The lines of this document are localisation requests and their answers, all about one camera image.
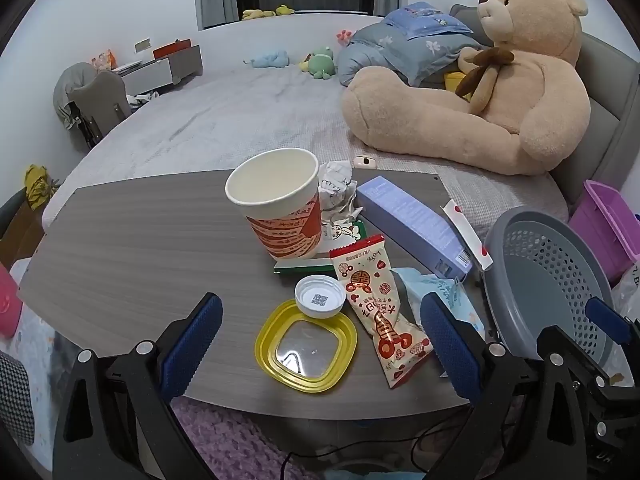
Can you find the white red-dotted paper strip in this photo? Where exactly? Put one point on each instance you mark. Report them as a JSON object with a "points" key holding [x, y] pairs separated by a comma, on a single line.
{"points": [[467, 232]]}

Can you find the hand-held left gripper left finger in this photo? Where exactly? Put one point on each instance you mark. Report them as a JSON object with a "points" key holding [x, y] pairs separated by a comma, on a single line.
{"points": [[192, 345]]}

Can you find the white bottle cap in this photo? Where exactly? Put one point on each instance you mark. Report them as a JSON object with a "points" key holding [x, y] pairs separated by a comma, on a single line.
{"points": [[320, 300]]}

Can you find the yellow container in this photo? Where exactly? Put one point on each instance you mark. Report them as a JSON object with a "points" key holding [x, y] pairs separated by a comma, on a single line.
{"points": [[454, 81]]}

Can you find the blue plush toy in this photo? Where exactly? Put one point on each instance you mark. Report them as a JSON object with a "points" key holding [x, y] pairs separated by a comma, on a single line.
{"points": [[267, 59]]}

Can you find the green and white snack packet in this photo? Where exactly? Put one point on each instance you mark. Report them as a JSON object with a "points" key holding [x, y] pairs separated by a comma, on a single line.
{"points": [[345, 232]]}

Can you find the red and white paper cup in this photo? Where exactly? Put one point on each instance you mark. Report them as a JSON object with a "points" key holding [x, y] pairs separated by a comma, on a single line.
{"points": [[285, 230]]}

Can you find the orange snack packet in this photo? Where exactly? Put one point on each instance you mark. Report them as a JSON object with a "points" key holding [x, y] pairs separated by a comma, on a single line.
{"points": [[103, 60]]}

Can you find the black and white checked cloth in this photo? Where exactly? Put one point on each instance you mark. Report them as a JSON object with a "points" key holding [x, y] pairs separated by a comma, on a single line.
{"points": [[15, 400]]}

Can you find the grey chair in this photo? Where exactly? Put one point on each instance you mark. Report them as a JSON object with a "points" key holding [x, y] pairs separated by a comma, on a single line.
{"points": [[95, 100]]}

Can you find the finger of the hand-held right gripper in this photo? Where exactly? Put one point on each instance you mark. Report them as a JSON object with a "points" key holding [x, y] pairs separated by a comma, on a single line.
{"points": [[607, 317]]}

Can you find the blue printed pillow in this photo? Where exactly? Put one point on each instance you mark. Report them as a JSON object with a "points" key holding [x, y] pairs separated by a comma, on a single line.
{"points": [[425, 20]]}

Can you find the white wall socket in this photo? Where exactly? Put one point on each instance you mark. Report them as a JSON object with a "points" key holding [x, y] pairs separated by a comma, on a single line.
{"points": [[142, 45]]}

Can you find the small pink and white device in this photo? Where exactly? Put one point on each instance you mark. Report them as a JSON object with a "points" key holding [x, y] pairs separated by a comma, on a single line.
{"points": [[364, 162]]}

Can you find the pink plush toy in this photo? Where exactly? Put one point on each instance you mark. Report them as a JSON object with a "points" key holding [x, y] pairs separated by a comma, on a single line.
{"points": [[344, 36]]}

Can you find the white and grey bedside cabinet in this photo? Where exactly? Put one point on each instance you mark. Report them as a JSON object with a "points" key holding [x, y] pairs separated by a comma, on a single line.
{"points": [[160, 72]]}

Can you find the large beige teddy bear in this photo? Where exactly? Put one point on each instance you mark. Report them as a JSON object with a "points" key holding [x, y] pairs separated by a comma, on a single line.
{"points": [[500, 90]]}

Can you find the bed with grey sheet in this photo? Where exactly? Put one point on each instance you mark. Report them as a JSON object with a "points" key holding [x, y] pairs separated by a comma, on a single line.
{"points": [[225, 115]]}

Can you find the green frog plush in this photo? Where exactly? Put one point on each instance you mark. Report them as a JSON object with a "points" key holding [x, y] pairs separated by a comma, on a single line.
{"points": [[319, 62]]}

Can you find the red and cream snack packet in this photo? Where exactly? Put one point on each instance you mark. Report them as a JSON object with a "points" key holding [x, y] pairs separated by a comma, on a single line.
{"points": [[370, 285]]}

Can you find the light blue tissue packet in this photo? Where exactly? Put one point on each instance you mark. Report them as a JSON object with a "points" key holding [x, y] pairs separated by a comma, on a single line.
{"points": [[430, 282]]}

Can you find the pink bag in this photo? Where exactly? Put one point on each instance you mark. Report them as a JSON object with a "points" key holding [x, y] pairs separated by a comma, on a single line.
{"points": [[7, 300]]}

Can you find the yellow plastic lid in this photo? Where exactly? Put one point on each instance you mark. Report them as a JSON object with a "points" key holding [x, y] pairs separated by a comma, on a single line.
{"points": [[270, 350]]}

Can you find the yellow cloth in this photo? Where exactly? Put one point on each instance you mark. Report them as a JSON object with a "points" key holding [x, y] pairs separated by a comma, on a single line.
{"points": [[37, 185]]}

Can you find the yellow plush toy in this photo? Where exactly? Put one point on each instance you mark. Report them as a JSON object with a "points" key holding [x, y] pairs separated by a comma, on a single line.
{"points": [[257, 14], [285, 10]]}

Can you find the lavender cardboard box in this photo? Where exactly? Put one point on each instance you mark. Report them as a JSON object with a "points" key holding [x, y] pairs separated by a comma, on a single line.
{"points": [[410, 220]]}

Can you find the red box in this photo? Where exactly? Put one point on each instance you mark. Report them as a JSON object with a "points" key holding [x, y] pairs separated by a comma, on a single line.
{"points": [[172, 49]]}

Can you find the blue-grey pillows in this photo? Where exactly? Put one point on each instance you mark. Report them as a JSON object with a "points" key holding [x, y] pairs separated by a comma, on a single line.
{"points": [[390, 55]]}

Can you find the crumpled white paper wrapper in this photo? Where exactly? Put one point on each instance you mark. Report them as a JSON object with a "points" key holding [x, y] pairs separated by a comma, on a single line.
{"points": [[335, 185]]}

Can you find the clear plastic bag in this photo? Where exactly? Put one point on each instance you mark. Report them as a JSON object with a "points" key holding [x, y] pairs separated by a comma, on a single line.
{"points": [[627, 290]]}

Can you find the grey perforated basket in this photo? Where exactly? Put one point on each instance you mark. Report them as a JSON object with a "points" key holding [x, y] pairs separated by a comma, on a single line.
{"points": [[525, 270]]}

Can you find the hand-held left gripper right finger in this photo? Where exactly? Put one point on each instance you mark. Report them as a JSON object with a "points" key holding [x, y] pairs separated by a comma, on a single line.
{"points": [[450, 345]]}

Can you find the purple rug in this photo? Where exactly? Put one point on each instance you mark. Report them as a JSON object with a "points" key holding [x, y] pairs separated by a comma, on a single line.
{"points": [[225, 440]]}

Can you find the purple plastic bin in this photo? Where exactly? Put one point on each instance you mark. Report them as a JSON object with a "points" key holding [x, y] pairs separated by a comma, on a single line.
{"points": [[600, 220]]}

